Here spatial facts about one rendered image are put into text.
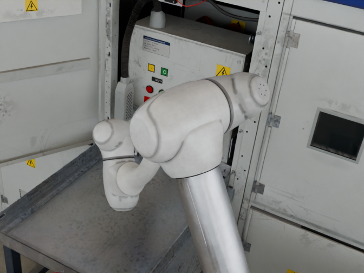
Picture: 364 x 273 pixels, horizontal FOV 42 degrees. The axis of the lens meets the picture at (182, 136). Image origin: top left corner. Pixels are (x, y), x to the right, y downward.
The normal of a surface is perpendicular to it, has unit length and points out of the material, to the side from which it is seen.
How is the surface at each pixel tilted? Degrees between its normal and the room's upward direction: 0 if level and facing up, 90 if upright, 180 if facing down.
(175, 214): 0
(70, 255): 0
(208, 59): 90
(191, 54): 90
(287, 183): 90
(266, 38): 90
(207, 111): 55
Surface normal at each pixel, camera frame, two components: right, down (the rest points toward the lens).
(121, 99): -0.46, 0.43
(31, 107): 0.58, 0.48
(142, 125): -0.77, 0.26
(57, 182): 0.88, 0.32
